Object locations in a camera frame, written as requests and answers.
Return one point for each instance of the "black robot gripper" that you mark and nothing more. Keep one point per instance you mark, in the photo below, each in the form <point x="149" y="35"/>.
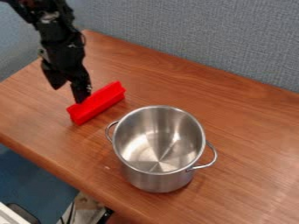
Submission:
<point x="51" y="18"/>

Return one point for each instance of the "red plastic block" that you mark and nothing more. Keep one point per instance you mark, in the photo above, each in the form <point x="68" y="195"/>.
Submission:
<point x="103" y="99"/>

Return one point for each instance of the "stainless steel pot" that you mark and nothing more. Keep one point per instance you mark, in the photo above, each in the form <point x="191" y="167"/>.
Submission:
<point x="159" y="142"/>

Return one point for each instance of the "black object on floor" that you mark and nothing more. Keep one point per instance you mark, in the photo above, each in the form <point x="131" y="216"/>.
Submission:
<point x="24" y="213"/>

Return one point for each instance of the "white object at corner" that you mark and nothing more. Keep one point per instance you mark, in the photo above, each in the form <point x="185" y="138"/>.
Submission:
<point x="8" y="217"/>

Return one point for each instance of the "table leg bracket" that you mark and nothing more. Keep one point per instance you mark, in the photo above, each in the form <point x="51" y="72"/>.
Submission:
<point x="85" y="211"/>

